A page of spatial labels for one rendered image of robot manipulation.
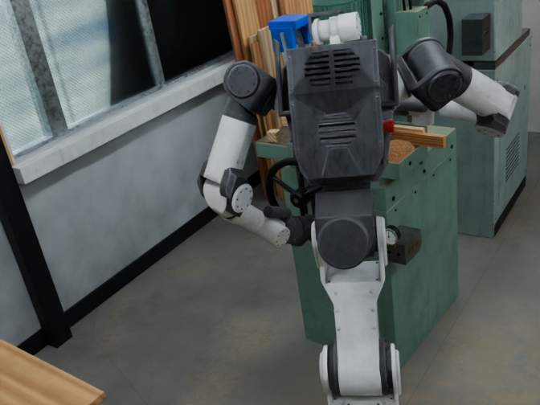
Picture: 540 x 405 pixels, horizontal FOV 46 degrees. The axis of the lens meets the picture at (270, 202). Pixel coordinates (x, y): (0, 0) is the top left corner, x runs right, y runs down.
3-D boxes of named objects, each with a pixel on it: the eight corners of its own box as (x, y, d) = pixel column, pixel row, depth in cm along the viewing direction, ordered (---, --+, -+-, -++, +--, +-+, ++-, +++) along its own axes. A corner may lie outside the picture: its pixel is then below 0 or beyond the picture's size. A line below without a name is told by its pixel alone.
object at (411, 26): (397, 55, 223) (394, 12, 216) (408, 48, 229) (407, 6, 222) (419, 56, 218) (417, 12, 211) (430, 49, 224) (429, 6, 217)
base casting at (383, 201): (282, 191, 240) (279, 169, 236) (360, 136, 278) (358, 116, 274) (387, 213, 213) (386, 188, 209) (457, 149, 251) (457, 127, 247)
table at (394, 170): (240, 166, 234) (238, 151, 231) (288, 137, 254) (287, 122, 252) (386, 193, 198) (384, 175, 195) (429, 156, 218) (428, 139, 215)
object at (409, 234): (384, 260, 218) (382, 240, 215) (401, 243, 226) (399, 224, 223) (406, 266, 213) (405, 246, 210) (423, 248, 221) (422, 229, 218)
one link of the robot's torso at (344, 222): (375, 269, 133) (370, 186, 133) (315, 272, 136) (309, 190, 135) (378, 254, 161) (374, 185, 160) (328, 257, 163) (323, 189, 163)
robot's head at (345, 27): (357, 45, 151) (354, 8, 151) (316, 51, 154) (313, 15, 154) (362, 51, 157) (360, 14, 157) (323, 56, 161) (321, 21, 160)
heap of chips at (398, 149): (373, 158, 208) (372, 148, 206) (393, 143, 217) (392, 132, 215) (397, 162, 202) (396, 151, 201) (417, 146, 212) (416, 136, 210)
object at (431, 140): (296, 129, 243) (296, 120, 241) (300, 128, 244) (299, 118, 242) (443, 149, 207) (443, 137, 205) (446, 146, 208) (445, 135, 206)
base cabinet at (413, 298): (304, 339, 271) (281, 191, 240) (371, 271, 310) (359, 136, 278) (398, 374, 244) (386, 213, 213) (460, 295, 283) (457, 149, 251)
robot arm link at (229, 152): (220, 210, 154) (248, 123, 152) (183, 194, 161) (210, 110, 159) (248, 214, 164) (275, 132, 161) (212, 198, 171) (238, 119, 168)
